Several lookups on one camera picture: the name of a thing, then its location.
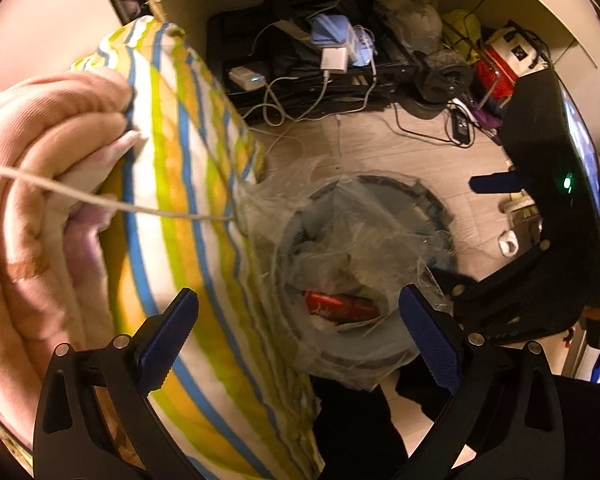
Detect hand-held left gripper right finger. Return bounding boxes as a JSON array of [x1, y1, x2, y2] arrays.
[[397, 284, 566, 480]]

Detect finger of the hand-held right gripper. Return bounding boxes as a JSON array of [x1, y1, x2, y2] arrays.
[[430, 240, 588, 346], [469, 170, 526, 196]]

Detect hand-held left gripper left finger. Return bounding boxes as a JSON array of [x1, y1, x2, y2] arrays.
[[32, 287, 201, 480]]

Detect blue-grey round trash bin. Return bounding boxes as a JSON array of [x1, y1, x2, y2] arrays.
[[272, 175, 456, 376]]

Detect clear plastic bin liner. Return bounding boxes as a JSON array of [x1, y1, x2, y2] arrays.
[[237, 157, 456, 391]]

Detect purple cloth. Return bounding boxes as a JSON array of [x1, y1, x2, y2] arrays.
[[472, 102, 503, 131]]

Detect black remote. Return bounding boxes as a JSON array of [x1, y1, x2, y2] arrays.
[[450, 107, 473, 146]]

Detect red snack packet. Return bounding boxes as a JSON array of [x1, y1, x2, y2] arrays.
[[304, 290, 381, 321]]

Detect red and white bag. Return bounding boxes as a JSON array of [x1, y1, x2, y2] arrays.
[[475, 22, 543, 106]]

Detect black stroller wheel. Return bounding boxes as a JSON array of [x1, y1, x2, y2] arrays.
[[415, 52, 473, 106]]

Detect person's black pants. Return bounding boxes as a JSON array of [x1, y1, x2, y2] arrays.
[[310, 340, 600, 480]]

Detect yellow-green bag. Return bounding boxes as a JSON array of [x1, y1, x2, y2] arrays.
[[442, 9, 483, 58]]

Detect yellow blue striped bedsheet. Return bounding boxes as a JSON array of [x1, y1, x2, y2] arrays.
[[70, 15, 326, 480]]

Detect grey plastic-wrapped bundle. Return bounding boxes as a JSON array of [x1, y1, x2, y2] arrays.
[[372, 0, 443, 56]]

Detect white power adapter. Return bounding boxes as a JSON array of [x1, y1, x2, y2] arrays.
[[320, 47, 350, 73]]

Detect blue pouch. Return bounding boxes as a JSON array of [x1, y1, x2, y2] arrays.
[[310, 14, 353, 48]]

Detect pink fleece blanket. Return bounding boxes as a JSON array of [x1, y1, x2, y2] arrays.
[[0, 70, 141, 461]]

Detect white charger with light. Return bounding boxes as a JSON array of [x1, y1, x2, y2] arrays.
[[228, 66, 267, 92]]

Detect black folded suitcase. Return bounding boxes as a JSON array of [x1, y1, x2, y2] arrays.
[[207, 0, 381, 126]]

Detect thin white cable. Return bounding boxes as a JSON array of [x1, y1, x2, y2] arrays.
[[0, 167, 237, 221]]

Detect grey charger cable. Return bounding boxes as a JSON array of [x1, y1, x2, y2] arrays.
[[245, 72, 331, 128]]

